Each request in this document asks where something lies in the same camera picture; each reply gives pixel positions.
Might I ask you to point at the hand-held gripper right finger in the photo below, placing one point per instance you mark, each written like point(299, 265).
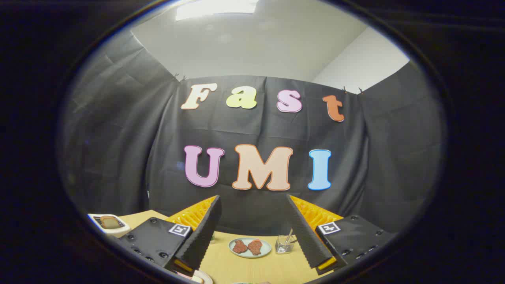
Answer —
point(307, 240)

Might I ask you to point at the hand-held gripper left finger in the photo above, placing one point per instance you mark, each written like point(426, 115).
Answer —
point(203, 240)

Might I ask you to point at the brown bread slice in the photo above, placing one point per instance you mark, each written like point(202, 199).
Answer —
point(109, 223)

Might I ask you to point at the clear glass cup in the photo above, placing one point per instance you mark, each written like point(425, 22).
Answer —
point(283, 247)

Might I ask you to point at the beige oval plate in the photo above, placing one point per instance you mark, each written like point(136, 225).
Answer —
point(202, 277)

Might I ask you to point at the red-brown meat piece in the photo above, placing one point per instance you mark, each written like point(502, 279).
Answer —
point(255, 247)
point(239, 247)

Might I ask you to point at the pale blue round plate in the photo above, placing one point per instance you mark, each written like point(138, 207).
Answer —
point(266, 247)

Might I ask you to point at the white toaster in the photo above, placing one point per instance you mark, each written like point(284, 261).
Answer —
point(122, 230)

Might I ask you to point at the ceiling light panel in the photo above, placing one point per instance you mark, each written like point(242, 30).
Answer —
point(217, 8)

